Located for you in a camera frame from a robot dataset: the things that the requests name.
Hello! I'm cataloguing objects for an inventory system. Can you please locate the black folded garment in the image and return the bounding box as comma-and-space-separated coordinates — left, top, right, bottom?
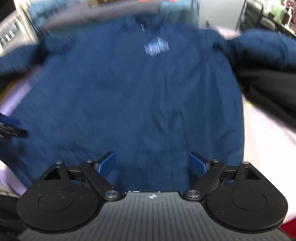
236, 69, 295, 129

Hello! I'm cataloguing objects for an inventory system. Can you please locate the grey bed blanket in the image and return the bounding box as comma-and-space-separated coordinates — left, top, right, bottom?
41, 1, 161, 31

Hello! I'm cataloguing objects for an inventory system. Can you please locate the black wire storage rack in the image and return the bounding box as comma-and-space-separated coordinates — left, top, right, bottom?
235, 1, 295, 38

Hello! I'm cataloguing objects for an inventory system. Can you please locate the teal skirted bed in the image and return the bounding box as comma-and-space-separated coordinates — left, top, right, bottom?
28, 1, 200, 28

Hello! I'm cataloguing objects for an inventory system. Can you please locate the navy blue hooded sweatshirt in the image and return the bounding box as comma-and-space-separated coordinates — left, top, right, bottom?
0, 14, 296, 194

